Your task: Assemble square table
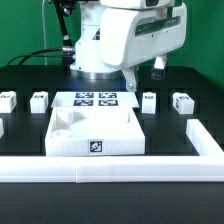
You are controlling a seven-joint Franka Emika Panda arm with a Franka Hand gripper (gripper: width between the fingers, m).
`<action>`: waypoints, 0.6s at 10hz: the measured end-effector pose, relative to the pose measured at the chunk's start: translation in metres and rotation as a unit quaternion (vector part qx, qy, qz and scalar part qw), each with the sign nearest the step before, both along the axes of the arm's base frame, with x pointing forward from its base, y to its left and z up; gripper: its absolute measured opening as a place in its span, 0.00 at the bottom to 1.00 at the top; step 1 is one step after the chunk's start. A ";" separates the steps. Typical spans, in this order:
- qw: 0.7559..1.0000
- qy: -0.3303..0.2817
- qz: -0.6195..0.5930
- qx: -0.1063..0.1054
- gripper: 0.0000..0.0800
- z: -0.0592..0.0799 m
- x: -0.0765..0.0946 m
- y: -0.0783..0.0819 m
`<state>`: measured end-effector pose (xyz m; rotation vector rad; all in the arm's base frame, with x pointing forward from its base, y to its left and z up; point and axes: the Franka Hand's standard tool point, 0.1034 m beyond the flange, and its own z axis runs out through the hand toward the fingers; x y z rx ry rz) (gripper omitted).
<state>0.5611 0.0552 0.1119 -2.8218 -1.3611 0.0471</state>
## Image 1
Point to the white square table top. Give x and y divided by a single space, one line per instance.
94 131

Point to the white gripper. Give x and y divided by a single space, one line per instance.
134 32

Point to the white marker plate with tags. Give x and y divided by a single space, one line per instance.
67 99

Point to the white block at left edge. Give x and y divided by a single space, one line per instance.
1 128

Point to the white L-shaped obstacle fence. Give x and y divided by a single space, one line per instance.
206 166

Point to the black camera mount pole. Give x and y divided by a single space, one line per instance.
64 8

